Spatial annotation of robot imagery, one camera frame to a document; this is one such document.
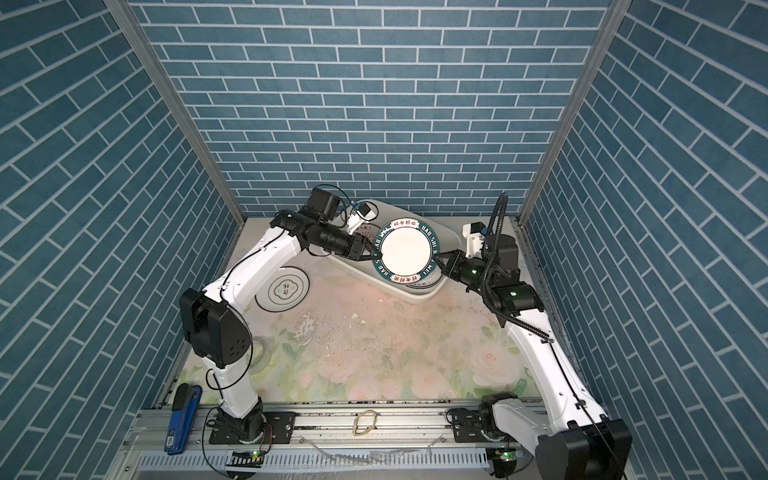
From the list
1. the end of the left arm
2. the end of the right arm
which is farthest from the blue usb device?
the end of the right arm

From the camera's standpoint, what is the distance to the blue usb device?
2.32ft

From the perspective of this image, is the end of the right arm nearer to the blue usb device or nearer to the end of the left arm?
the end of the left arm
